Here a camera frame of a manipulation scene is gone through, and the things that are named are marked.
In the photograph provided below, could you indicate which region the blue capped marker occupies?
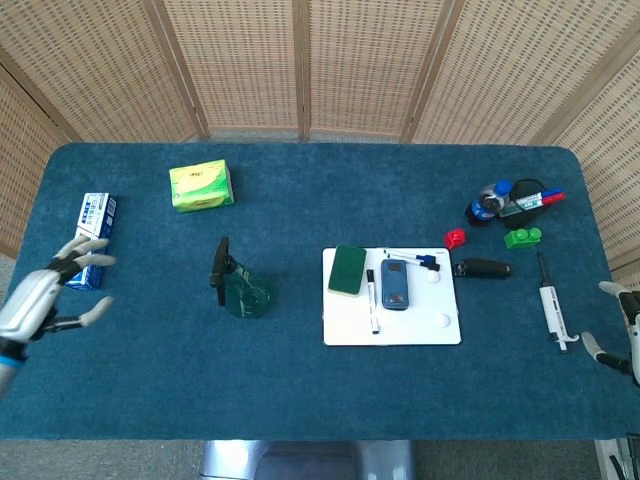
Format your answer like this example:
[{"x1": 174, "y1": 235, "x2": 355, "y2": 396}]
[{"x1": 385, "y1": 253, "x2": 442, "y2": 273}]

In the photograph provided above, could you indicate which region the green yellow tissue pack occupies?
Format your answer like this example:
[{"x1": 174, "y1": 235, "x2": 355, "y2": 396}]
[{"x1": 168, "y1": 159, "x2": 235, "y2": 215}]

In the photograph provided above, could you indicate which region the green yellow sponge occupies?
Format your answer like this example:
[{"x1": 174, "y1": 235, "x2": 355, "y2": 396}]
[{"x1": 327, "y1": 244, "x2": 368, "y2": 297}]

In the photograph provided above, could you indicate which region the blue white toothpaste box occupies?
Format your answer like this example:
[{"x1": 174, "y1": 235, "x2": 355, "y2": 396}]
[{"x1": 64, "y1": 192, "x2": 120, "y2": 291}]

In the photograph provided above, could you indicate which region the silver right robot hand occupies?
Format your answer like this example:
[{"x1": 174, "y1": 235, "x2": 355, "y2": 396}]
[{"x1": 579, "y1": 280, "x2": 640, "y2": 386}]

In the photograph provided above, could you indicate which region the white magnetic whiteboard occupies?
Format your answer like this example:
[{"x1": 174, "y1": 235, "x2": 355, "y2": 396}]
[{"x1": 321, "y1": 246, "x2": 463, "y2": 347}]

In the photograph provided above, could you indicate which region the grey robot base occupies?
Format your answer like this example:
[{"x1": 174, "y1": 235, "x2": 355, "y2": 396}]
[{"x1": 199, "y1": 439, "x2": 416, "y2": 480}]

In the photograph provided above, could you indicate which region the long black-capped whiteboard marker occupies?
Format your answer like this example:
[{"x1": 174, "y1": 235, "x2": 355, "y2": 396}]
[{"x1": 365, "y1": 268, "x2": 382, "y2": 335}]

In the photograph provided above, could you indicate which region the red-capped marker in holder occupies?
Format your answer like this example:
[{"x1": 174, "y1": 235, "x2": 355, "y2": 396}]
[{"x1": 514, "y1": 193, "x2": 568, "y2": 211}]

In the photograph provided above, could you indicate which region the woven wooden folding screen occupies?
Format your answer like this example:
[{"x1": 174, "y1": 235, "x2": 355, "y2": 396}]
[{"x1": 0, "y1": 0, "x2": 640, "y2": 366}]

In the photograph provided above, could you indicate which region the blue-capped marker in holder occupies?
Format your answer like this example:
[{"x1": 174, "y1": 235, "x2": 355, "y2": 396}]
[{"x1": 519, "y1": 187, "x2": 566, "y2": 204}]

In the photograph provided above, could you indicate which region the blue whiteboard eraser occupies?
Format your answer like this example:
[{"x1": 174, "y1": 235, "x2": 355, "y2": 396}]
[{"x1": 379, "y1": 258, "x2": 414, "y2": 311}]

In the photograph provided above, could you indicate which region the black mesh pen holder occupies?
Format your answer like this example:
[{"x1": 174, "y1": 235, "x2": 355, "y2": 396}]
[{"x1": 499, "y1": 178, "x2": 550, "y2": 230}]

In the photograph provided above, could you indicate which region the blue table cloth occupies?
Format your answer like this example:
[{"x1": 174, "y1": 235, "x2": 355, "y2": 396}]
[{"x1": 0, "y1": 142, "x2": 640, "y2": 442}]

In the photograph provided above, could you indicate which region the blue-capped whiteboard marker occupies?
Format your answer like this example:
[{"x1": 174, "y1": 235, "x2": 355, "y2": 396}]
[{"x1": 383, "y1": 248, "x2": 437, "y2": 265}]

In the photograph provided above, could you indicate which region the green toy block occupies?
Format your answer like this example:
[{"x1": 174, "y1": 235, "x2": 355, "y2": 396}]
[{"x1": 503, "y1": 226, "x2": 543, "y2": 250}]

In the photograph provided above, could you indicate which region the white stand frame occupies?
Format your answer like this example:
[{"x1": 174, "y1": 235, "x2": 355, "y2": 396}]
[{"x1": 594, "y1": 437, "x2": 640, "y2": 480}]

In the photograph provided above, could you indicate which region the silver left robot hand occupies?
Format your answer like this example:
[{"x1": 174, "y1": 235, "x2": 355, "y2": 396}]
[{"x1": 0, "y1": 235, "x2": 118, "y2": 359}]

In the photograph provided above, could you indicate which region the green transparent spray bottle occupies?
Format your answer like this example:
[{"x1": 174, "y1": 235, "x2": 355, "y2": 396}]
[{"x1": 209, "y1": 236, "x2": 272, "y2": 319}]

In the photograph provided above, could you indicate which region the cola bottle blue cap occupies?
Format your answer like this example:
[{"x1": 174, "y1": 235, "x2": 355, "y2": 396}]
[{"x1": 464, "y1": 179, "x2": 515, "y2": 229}]

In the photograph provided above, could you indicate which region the white laboratory pipette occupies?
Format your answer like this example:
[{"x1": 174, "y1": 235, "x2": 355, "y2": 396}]
[{"x1": 535, "y1": 251, "x2": 581, "y2": 355}]

